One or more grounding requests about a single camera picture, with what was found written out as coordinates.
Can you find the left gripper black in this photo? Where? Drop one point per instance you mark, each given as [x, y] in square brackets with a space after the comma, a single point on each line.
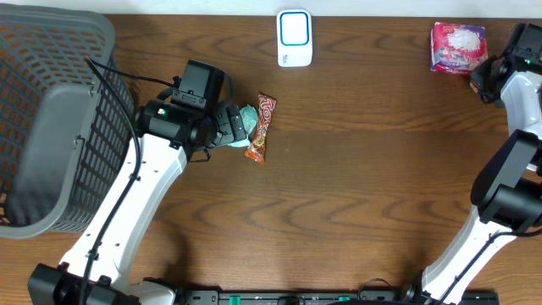
[235, 124]

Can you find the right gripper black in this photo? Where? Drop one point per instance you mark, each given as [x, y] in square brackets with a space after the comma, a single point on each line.
[479, 75]

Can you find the mint green wipes pack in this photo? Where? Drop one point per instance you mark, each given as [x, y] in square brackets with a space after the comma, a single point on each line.
[249, 118]

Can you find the orange chocolate bar wrapper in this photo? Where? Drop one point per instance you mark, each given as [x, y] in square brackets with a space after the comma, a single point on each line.
[266, 106]

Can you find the red purple snack packet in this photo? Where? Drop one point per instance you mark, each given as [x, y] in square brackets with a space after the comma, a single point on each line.
[457, 49]

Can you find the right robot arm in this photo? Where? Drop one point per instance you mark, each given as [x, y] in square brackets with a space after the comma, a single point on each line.
[505, 205]

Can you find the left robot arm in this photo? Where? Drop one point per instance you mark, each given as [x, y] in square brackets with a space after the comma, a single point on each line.
[96, 270]

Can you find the white barcode scanner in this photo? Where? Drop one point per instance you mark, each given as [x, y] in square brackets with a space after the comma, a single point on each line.
[294, 38]

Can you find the grey plastic mesh basket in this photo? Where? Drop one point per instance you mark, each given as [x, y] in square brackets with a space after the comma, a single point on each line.
[63, 136]

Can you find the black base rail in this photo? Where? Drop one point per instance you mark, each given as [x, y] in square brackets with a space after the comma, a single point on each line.
[289, 297]

